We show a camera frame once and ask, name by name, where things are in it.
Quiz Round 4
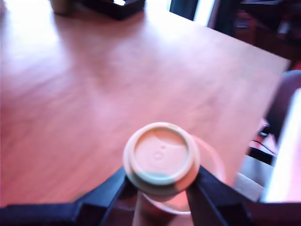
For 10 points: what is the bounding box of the black cable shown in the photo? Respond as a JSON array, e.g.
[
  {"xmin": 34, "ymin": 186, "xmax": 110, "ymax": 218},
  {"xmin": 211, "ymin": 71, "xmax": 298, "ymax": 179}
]
[{"xmin": 250, "ymin": 138, "xmax": 277, "ymax": 160}]

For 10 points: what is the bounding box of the amber pump bottle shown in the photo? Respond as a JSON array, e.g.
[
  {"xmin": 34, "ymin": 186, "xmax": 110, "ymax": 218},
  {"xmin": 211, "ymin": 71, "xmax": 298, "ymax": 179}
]
[{"xmin": 50, "ymin": 0, "xmax": 71, "ymax": 14}]

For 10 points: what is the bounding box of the black plant tray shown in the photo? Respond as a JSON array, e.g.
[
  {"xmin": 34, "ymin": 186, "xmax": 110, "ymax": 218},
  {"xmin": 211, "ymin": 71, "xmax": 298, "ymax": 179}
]
[{"xmin": 79, "ymin": 0, "xmax": 146, "ymax": 21}]

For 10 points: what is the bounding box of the dark chair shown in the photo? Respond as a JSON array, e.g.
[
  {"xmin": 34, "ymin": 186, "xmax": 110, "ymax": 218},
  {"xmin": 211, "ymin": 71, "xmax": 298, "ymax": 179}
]
[{"xmin": 265, "ymin": 70, "xmax": 301, "ymax": 143}]

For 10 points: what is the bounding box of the pale beige coffee capsule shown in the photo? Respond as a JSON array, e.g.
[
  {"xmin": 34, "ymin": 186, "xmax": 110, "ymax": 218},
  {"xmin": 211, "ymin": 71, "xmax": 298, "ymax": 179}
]
[{"xmin": 122, "ymin": 121, "xmax": 202, "ymax": 203}]

